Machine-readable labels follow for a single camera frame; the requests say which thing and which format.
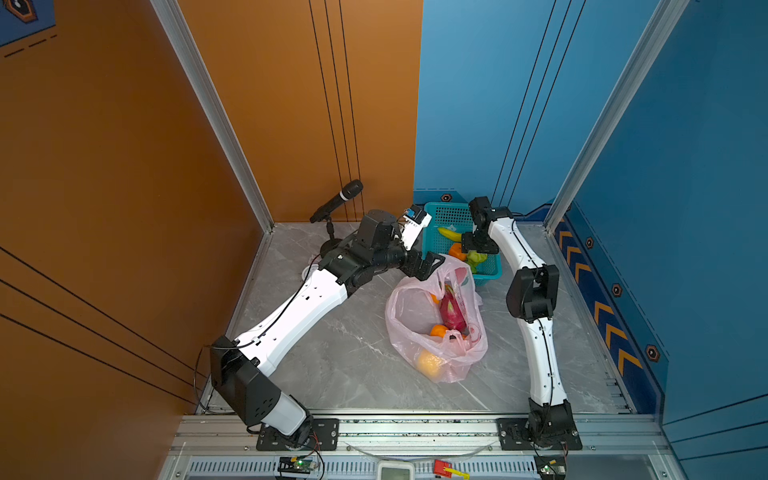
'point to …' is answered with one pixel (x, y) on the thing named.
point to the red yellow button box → (445, 469)
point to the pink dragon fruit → (452, 312)
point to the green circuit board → (305, 464)
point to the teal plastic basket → (457, 217)
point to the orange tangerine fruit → (456, 250)
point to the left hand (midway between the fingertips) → (431, 247)
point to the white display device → (396, 470)
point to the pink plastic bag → (413, 308)
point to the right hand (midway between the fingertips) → (473, 249)
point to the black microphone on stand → (351, 190)
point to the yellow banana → (450, 234)
